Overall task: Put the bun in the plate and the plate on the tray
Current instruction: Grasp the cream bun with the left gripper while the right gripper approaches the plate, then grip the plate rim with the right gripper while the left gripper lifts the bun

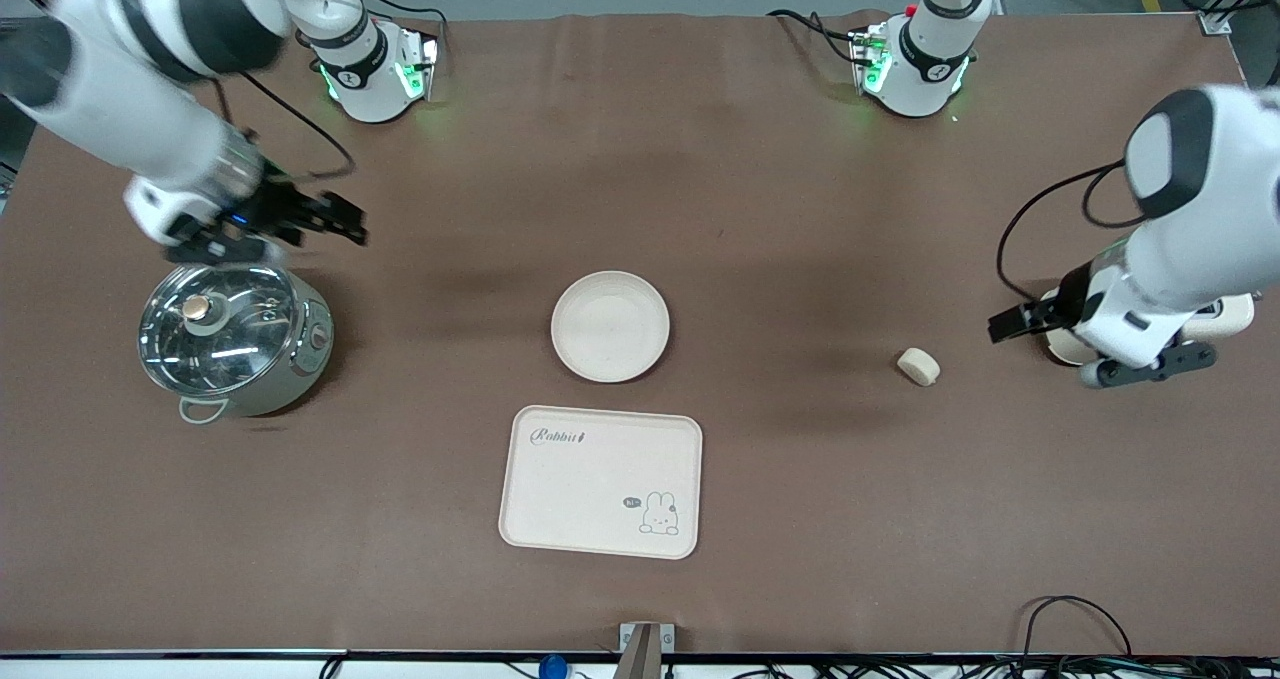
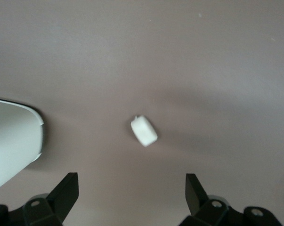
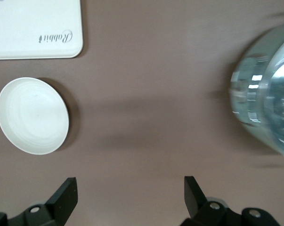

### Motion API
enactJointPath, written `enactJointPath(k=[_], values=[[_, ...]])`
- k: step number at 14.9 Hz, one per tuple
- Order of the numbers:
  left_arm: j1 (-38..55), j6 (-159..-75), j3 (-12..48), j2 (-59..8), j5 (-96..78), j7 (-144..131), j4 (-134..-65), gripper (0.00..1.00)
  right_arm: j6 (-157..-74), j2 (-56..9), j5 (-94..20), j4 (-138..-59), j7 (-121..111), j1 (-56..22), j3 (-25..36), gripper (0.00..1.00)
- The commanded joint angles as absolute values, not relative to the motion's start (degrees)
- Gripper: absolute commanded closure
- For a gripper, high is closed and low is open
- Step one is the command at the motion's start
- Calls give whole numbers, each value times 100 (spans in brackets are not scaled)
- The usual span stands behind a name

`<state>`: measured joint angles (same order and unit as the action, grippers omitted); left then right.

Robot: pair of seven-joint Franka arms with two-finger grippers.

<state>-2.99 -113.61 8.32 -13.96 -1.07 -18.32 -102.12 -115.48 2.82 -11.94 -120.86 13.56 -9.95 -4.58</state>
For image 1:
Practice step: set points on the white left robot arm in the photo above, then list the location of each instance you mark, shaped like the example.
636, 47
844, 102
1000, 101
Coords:
1190, 199

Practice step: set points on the blue round knob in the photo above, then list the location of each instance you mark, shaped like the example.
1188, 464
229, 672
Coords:
552, 667

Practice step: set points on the glass pot lid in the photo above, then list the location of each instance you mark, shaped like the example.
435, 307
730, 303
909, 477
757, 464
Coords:
215, 329

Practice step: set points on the cream steamed bun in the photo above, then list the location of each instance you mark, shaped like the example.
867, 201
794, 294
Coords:
918, 366

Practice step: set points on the cream round container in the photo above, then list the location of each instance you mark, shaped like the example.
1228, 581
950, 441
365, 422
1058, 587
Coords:
1225, 317

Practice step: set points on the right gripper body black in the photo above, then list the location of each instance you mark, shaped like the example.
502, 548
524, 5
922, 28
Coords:
281, 208

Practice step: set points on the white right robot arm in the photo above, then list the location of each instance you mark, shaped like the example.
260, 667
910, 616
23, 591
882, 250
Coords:
110, 89

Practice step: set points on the brown table cover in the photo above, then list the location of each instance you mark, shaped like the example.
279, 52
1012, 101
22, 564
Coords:
700, 209

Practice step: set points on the pale green electric pot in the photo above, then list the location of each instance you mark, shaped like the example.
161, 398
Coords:
290, 359

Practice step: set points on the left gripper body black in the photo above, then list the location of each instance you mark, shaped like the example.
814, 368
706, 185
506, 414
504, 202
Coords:
1064, 305

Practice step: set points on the cream rabbit print tray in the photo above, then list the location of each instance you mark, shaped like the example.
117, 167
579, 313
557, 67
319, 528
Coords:
590, 479

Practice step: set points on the metal table edge bracket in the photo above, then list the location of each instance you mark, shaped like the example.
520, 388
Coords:
645, 647

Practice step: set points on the cream round plate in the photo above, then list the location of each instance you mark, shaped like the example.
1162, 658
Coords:
610, 326

